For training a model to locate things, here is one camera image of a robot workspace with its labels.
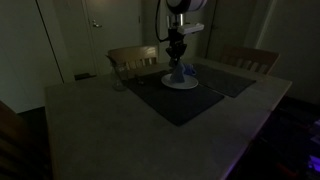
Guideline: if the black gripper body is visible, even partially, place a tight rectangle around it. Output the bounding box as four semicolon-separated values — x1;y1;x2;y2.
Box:
166;29;187;58

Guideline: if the blue towel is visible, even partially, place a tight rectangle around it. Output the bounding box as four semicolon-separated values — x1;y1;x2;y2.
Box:
170;62;196;83

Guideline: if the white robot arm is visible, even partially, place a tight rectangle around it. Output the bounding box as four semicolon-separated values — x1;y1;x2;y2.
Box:
166;0;207;67

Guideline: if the white round plate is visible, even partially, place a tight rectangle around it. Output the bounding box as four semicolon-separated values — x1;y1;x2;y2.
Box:
161;74;199;90

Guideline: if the dark placemat under plate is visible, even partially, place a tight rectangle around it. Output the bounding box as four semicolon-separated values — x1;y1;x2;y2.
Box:
125;71;224;126

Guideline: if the wooden chair near towel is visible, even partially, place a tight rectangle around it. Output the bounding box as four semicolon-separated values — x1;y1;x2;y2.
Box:
219;45;280;75

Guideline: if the wooden chair near door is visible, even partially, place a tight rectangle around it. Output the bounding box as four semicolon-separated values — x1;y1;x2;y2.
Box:
106;46;158;80

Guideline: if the dark empty placemat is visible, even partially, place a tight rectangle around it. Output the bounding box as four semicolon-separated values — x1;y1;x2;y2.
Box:
184;63;255;98

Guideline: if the clear glass jar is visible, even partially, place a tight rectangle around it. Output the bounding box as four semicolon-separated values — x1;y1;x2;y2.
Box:
111;67;126;91

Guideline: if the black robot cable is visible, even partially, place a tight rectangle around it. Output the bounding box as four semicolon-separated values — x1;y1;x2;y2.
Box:
154;0;172;43

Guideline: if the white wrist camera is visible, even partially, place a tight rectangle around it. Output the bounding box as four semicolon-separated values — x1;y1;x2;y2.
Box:
177;23;204;35

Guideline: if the white door with handle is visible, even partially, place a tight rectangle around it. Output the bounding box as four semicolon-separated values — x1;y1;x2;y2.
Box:
84;0;142;75

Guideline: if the silver door handle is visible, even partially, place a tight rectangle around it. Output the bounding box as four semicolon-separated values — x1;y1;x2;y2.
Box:
92;20;103;28

